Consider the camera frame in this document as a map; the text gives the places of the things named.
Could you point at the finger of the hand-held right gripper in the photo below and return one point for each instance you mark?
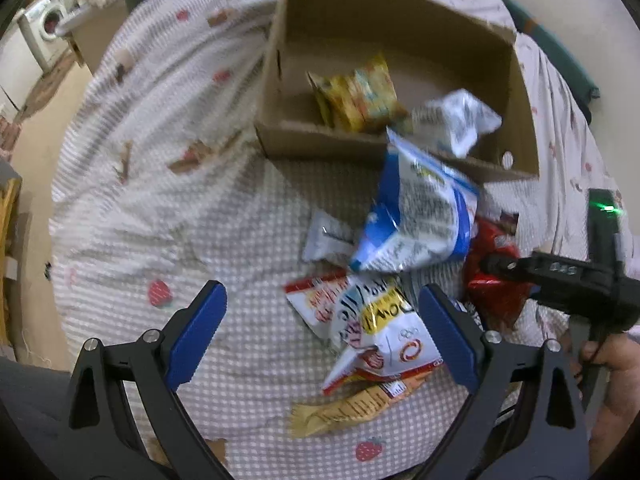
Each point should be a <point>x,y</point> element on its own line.
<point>502,265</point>

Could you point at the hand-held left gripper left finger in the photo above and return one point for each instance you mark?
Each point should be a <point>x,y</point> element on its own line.
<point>200,330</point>

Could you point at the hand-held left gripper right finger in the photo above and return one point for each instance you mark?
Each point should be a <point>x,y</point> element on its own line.
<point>450,335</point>

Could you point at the white yellow red snack bag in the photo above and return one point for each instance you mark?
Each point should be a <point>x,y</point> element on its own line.
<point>385,330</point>

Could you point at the blue white snack bag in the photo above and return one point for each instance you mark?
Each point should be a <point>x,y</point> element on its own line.
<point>420,210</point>

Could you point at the white red snack packet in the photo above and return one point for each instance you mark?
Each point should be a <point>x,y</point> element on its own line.
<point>310,300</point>

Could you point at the yellow orange snack bar packet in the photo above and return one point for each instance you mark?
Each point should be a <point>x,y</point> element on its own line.
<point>345,410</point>

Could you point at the white silver snack packet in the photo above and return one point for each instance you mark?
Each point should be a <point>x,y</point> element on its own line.
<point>457,120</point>

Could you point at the small white snack packet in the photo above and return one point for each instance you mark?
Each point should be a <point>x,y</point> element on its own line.
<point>322,237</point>

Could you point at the brown cardboard box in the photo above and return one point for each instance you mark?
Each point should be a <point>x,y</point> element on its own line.
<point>400,20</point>

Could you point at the person's right hand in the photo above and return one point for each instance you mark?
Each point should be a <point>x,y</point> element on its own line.
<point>620,365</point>

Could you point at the checked printed blanket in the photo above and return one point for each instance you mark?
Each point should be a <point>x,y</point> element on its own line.
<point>175,210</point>

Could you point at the grey trouser leg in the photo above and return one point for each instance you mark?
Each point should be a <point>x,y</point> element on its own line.
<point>30,400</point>

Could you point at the wooden furniture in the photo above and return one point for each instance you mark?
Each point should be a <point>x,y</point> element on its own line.
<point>7,220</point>

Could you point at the teal cushion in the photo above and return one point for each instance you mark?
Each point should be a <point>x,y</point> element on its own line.
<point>550,45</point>

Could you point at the patterned rug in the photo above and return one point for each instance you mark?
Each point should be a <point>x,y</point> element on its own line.
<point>45,85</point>

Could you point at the white washing machine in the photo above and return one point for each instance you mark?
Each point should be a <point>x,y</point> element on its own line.
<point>47,25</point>

